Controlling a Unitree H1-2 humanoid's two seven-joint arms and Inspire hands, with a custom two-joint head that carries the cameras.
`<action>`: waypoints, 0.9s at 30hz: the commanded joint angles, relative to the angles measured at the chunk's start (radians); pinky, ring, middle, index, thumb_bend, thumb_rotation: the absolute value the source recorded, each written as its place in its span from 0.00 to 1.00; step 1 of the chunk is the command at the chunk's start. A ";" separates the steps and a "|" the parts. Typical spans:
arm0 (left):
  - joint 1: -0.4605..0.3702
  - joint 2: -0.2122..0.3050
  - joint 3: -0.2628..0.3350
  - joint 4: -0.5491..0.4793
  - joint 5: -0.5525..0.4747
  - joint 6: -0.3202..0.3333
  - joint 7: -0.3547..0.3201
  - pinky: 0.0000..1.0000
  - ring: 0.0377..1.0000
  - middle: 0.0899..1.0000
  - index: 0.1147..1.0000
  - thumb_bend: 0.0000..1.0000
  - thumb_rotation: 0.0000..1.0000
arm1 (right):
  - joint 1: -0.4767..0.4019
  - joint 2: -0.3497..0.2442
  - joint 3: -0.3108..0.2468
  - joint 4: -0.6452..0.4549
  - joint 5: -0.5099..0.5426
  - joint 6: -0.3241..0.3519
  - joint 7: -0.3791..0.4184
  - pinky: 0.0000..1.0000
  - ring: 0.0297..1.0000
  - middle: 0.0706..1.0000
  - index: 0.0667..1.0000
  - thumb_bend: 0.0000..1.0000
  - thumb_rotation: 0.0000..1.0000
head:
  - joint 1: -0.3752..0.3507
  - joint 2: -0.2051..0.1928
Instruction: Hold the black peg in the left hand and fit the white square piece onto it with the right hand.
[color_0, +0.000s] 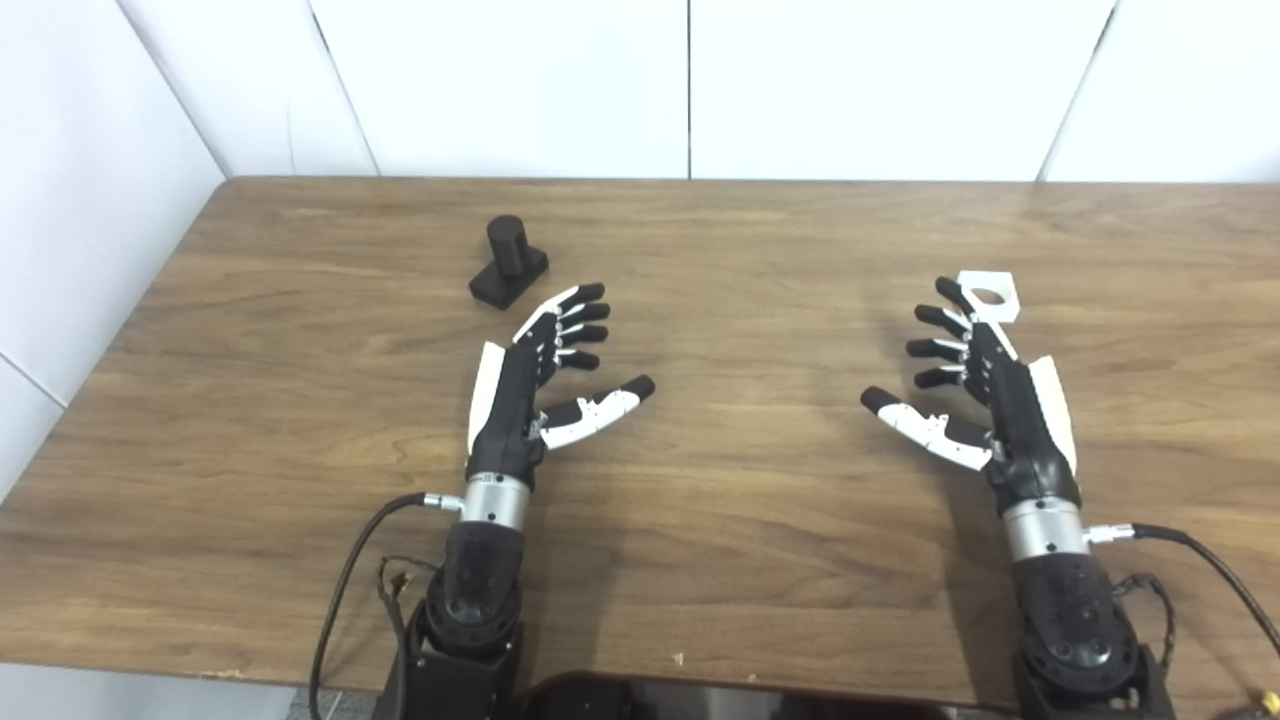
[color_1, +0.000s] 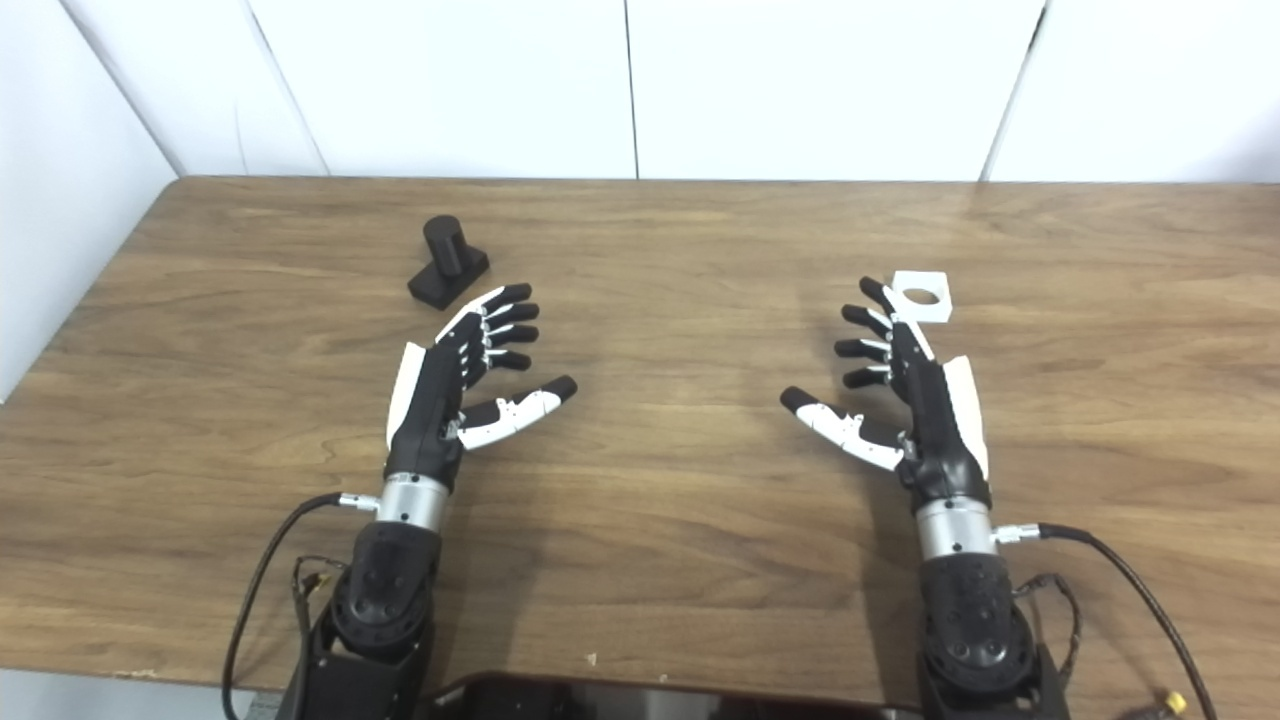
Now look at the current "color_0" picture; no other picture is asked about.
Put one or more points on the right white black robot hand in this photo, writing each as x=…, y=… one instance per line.
x=1025, y=420

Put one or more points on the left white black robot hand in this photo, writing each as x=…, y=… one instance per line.
x=505, y=400

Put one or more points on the white square piece with hole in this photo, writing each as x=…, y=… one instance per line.
x=1005, y=308

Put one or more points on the black peg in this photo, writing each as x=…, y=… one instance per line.
x=508, y=250

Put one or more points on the black robot torso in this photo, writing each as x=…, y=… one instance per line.
x=700, y=700

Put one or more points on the yellow plug connector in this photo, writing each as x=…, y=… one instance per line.
x=1266, y=699

